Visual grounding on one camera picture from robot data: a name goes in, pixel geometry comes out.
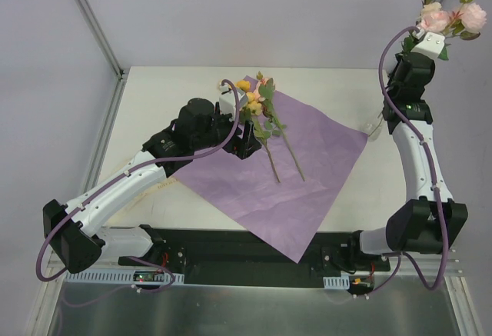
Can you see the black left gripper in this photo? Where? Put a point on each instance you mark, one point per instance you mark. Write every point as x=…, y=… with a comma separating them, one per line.
x=243, y=142

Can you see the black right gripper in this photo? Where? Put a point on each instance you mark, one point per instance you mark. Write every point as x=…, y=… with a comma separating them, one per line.
x=417, y=61

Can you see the yellow and pink flower bunch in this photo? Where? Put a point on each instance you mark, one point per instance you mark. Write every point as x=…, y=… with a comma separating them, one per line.
x=247, y=113

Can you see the pink and purple wrapping paper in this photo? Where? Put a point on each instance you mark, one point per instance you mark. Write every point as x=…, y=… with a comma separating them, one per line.
x=283, y=192

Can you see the green leafy stem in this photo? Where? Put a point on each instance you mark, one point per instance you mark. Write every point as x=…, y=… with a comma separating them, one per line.
x=264, y=95

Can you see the pink peony stem spray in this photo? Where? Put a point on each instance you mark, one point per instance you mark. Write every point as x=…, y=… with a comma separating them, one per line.
x=464, y=22

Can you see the cream printed ribbon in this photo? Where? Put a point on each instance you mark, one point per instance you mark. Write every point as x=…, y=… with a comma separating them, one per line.
x=158, y=185

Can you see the cream rose stem spray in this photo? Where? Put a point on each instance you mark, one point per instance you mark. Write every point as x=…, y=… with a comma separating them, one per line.
x=429, y=6

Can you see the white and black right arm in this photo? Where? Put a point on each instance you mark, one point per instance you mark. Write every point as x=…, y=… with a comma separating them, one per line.
x=430, y=219

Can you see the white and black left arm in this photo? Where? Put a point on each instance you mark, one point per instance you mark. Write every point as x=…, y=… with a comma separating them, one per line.
x=77, y=230

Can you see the clear glass vase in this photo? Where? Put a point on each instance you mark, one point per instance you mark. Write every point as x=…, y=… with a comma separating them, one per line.
x=372, y=127

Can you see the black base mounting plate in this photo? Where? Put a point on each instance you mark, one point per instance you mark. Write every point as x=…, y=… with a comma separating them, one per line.
x=239, y=258

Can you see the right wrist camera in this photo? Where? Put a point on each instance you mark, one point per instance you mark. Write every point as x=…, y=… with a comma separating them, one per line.
x=430, y=44

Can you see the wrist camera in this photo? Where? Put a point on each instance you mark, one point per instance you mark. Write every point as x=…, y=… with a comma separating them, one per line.
x=430, y=44
x=227, y=103

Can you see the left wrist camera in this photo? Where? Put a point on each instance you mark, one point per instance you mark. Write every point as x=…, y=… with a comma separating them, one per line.
x=227, y=103

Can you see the aluminium frame post left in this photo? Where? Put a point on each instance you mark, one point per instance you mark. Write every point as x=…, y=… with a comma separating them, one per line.
x=94, y=26

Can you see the white slotted cable duct right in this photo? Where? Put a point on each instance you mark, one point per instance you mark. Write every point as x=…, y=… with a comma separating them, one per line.
x=345, y=281

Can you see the white slotted cable duct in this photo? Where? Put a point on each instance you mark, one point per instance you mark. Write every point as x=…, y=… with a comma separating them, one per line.
x=345, y=281
x=126, y=276

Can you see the white slotted cable duct left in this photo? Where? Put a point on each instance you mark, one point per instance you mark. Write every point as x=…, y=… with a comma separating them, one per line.
x=126, y=276

